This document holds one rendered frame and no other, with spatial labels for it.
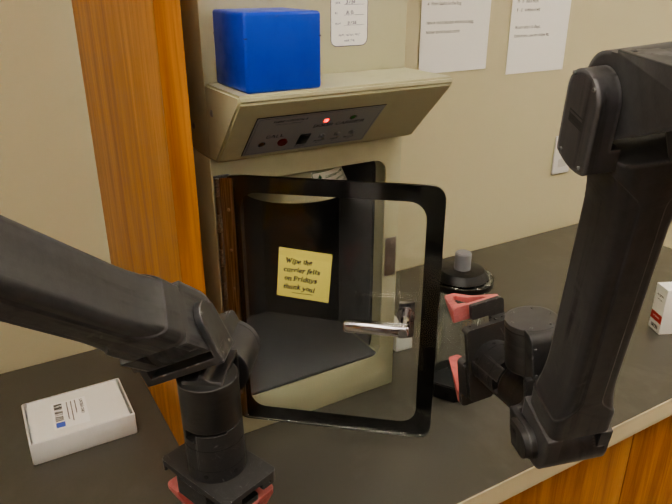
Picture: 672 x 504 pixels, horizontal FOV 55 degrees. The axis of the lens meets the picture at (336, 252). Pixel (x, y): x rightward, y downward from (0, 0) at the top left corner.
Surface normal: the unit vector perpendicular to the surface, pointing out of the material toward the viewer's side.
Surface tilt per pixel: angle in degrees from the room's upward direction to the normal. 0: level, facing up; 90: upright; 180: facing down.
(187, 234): 90
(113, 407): 0
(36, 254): 65
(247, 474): 1
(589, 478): 90
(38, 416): 0
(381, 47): 90
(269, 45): 90
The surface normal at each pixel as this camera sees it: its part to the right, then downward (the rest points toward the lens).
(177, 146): 0.50, 0.34
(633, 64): -0.98, 0.14
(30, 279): 0.93, -0.28
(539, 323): -0.11, -0.92
